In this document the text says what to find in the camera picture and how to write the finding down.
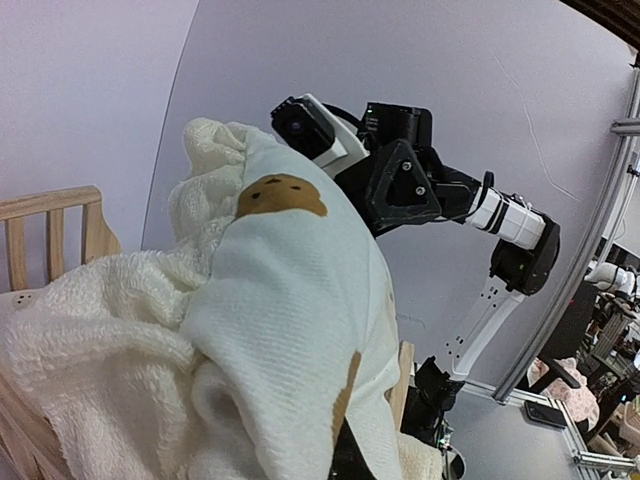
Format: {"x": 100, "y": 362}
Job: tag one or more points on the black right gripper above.
{"x": 402, "y": 180}

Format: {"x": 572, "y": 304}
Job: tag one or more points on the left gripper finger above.
{"x": 348, "y": 462}

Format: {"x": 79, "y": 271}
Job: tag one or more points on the small bear print pillow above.
{"x": 238, "y": 354}

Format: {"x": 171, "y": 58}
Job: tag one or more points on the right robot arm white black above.
{"x": 527, "y": 249}

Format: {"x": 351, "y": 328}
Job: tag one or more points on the black phone on table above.
{"x": 544, "y": 414}

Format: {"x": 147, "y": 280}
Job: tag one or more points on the pink cloth in background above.
{"x": 580, "y": 402}

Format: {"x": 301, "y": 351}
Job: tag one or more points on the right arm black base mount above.
{"x": 432, "y": 395}

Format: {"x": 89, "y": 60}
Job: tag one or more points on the aluminium frame post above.
{"x": 549, "y": 139}

